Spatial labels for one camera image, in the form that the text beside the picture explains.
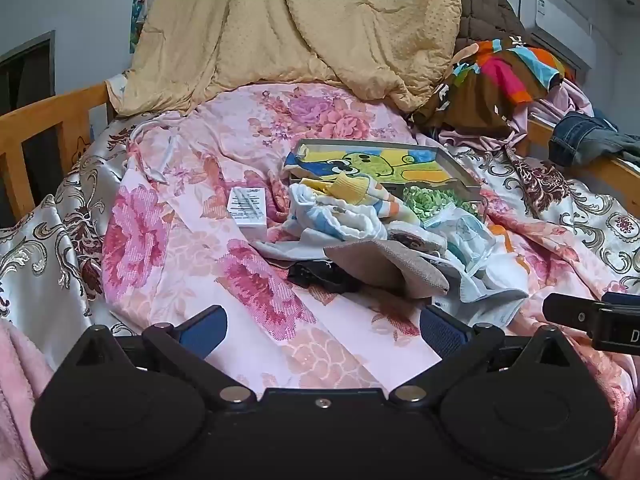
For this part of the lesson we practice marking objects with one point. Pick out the white cloth with blue print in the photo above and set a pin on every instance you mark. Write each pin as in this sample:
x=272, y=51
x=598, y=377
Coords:
x=490, y=300

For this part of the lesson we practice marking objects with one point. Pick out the white air conditioner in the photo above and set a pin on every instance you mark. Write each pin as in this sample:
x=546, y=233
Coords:
x=555, y=15

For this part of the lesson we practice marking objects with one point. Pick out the beige cloth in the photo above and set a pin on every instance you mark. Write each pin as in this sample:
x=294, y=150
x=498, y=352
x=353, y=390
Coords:
x=395, y=265

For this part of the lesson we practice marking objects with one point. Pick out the grey cardboard box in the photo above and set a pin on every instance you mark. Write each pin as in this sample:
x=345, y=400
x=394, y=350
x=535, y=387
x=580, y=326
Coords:
x=460, y=172

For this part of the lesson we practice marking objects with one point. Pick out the black sock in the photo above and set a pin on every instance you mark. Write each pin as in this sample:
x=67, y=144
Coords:
x=320, y=275

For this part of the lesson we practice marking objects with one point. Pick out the brown garment with colourful stripes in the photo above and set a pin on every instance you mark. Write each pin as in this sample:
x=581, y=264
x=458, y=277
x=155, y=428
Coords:
x=475, y=105

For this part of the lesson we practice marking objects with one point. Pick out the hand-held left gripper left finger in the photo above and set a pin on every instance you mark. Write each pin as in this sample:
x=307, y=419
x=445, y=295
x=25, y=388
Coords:
x=202, y=332

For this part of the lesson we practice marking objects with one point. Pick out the slatted wooden bed rail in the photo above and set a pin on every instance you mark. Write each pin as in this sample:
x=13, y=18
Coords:
x=30, y=125

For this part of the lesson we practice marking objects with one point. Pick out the pink fleece blanket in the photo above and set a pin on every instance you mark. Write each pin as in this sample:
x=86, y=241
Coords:
x=20, y=385

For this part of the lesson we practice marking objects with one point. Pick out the grey framed window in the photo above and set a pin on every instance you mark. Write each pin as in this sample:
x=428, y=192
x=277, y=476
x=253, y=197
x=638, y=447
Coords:
x=25, y=75

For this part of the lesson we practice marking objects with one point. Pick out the yellow striped baby garment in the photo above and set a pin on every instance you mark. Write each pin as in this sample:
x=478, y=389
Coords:
x=350, y=190

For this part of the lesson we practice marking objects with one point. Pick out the pink floral bedsheet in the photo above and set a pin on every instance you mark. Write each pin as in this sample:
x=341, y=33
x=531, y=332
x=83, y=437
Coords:
x=200, y=260

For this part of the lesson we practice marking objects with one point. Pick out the white blue baby garment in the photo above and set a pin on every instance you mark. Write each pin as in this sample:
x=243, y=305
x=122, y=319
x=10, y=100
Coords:
x=340, y=222

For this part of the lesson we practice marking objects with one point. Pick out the brown quilted blanket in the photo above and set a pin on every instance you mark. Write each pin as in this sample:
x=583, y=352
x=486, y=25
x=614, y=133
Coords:
x=485, y=10

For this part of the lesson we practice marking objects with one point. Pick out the yellow dotted quilt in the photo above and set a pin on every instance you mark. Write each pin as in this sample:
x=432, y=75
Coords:
x=250, y=35

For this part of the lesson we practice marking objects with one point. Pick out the clear bag with teal print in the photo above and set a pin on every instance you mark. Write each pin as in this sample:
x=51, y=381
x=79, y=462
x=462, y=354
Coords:
x=462, y=235

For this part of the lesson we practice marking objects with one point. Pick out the blue yellow cartoon cloth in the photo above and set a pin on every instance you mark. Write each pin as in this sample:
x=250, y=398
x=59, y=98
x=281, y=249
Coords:
x=380, y=162

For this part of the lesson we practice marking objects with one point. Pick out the pale pink cloth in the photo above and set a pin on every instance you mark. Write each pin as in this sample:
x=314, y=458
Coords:
x=570, y=105

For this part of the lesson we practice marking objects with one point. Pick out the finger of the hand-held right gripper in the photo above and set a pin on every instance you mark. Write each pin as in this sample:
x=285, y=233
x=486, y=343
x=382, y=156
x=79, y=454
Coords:
x=622, y=299
x=570, y=312

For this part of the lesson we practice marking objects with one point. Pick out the bag of green beads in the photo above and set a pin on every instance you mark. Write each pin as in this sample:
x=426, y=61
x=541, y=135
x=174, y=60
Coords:
x=430, y=200

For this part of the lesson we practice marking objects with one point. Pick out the blue jeans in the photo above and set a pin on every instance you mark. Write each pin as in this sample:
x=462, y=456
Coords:
x=575, y=135

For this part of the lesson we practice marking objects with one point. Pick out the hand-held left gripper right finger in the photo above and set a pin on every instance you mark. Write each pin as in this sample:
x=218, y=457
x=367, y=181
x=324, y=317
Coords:
x=445, y=335

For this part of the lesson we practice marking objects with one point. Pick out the white tissue pack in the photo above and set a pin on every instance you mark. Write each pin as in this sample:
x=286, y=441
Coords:
x=247, y=207

